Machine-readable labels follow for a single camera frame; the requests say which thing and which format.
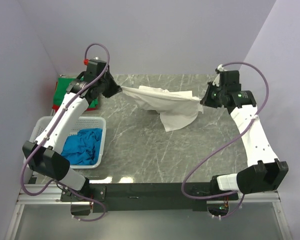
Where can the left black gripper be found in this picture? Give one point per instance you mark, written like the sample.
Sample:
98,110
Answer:
110,85

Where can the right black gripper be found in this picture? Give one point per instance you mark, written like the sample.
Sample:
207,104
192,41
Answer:
209,94

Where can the white t shirt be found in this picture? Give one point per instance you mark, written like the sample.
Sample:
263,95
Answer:
176,109

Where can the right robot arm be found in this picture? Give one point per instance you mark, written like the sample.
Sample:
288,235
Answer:
264,172

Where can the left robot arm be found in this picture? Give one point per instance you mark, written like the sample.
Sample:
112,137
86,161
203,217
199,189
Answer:
44,154

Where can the white plastic basket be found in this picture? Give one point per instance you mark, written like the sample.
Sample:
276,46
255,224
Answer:
85,122

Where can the green folded t shirt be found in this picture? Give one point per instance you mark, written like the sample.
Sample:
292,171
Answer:
60,91

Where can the red folded t shirt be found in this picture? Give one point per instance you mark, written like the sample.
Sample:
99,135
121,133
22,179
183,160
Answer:
93,106

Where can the blue t shirt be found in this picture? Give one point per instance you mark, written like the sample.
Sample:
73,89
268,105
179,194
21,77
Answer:
83,148

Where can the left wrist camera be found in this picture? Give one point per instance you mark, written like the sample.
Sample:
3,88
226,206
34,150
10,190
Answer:
94,60

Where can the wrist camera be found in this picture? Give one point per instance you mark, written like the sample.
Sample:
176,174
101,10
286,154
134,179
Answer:
220,68
94,60

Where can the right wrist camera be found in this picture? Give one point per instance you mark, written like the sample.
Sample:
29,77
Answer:
220,68

